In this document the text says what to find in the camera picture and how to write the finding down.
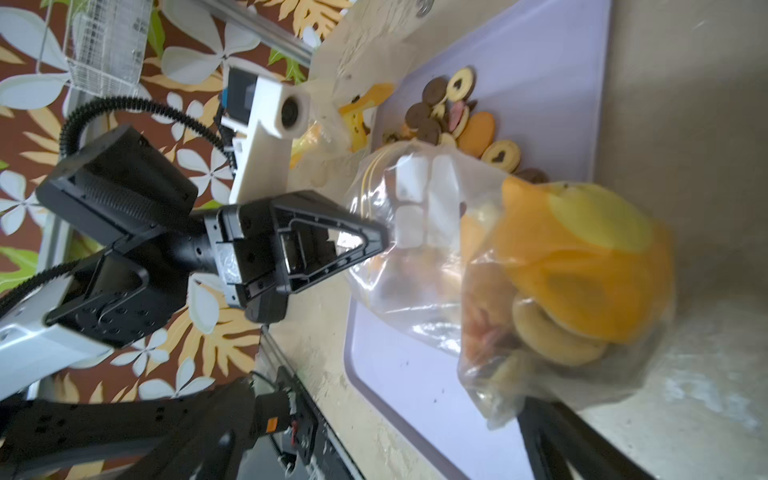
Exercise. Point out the white wire basket left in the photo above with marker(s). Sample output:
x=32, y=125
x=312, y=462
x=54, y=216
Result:
x=106, y=41

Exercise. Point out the clear bag of cookies back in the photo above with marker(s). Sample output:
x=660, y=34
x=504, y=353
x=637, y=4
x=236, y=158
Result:
x=559, y=291

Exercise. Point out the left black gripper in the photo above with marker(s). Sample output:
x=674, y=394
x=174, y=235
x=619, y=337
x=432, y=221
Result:
x=241, y=239

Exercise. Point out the clear bag of donuts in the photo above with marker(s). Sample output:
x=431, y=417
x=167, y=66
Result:
x=337, y=123

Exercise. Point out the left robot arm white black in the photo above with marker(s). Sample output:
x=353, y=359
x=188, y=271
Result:
x=122, y=192

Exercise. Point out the lavender plastic tray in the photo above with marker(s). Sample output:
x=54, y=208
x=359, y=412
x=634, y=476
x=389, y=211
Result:
x=541, y=68

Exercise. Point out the pile of poured cookies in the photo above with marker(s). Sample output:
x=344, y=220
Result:
x=447, y=114

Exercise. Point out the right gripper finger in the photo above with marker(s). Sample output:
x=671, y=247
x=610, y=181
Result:
x=560, y=443

